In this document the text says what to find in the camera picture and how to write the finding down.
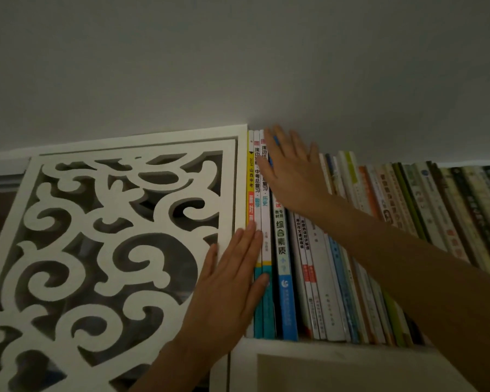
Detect person's right forearm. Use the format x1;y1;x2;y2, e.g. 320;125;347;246
316;195;490;392

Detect white bookshelf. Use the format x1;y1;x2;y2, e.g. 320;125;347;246
210;158;490;392

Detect row of shelved books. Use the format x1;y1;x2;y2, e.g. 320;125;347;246
244;128;490;348

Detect white carved lattice panel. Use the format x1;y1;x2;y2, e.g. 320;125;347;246
0;124;249;392

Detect person's left hand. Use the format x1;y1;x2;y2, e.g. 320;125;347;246
174;220;270;365

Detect person's right hand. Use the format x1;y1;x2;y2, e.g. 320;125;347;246
255;124;336;218

